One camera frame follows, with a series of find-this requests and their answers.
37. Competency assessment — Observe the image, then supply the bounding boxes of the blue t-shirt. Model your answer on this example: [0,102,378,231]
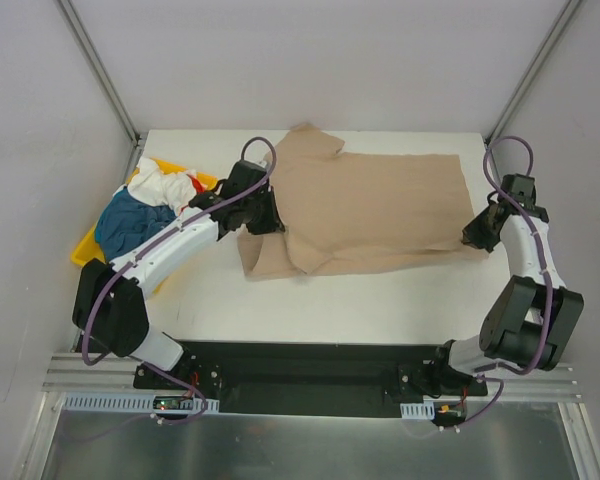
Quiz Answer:
[94,187,176,261]

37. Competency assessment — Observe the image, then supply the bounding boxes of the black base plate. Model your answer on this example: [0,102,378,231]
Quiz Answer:
[133,341,487,418]

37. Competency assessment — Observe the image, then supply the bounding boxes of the aluminium frame rail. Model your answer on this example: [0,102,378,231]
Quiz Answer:
[41,351,141,396]

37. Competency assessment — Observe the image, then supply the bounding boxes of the left grey cable duct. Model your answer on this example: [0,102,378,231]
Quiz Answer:
[64,393,220,415]

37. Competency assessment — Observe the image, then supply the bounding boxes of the grey cable duct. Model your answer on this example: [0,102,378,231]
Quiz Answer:
[64,393,220,415]
[400,401,435,421]

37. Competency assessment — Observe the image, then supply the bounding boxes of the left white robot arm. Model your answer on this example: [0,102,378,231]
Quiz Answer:
[72,159,284,389]

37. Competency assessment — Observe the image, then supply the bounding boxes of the red orange t-shirt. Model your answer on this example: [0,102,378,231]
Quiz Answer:
[189,175,207,195]

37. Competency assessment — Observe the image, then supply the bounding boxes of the right grey cable duct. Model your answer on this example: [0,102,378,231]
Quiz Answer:
[400,401,435,421]

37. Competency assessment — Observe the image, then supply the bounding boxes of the white t-shirt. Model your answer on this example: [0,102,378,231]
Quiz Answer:
[127,157,196,216]

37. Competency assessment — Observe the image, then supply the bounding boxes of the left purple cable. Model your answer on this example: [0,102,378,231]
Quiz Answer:
[59,135,281,441]

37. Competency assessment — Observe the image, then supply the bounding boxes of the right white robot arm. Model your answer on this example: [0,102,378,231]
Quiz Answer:
[430,174,584,395]

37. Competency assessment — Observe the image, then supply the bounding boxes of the beige t-shirt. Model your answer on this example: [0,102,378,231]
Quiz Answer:
[237,126,487,280]

